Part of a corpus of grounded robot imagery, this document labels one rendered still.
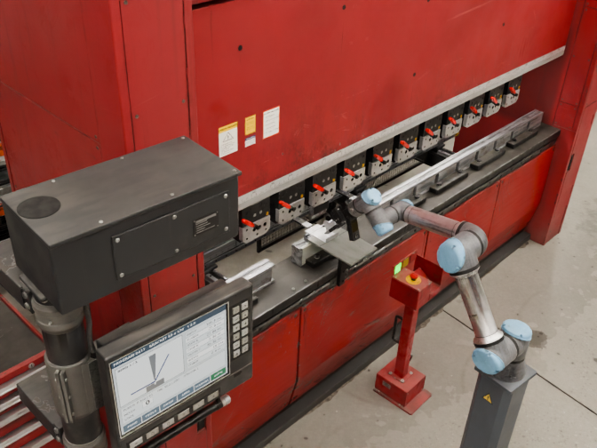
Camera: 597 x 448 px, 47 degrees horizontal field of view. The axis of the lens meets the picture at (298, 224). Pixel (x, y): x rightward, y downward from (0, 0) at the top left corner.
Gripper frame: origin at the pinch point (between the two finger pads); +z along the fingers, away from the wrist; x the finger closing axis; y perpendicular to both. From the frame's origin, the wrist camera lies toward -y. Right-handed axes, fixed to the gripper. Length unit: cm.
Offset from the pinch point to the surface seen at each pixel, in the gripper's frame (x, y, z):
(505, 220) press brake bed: -166, -46, 46
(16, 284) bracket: 148, 23, -66
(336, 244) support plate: 0.9, -5.8, 1.2
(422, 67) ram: -62, 42, -42
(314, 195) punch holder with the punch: 7.7, 16.5, -11.8
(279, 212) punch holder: 28.4, 16.8, -12.0
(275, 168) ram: 31, 31, -28
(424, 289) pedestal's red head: -28, -45, -1
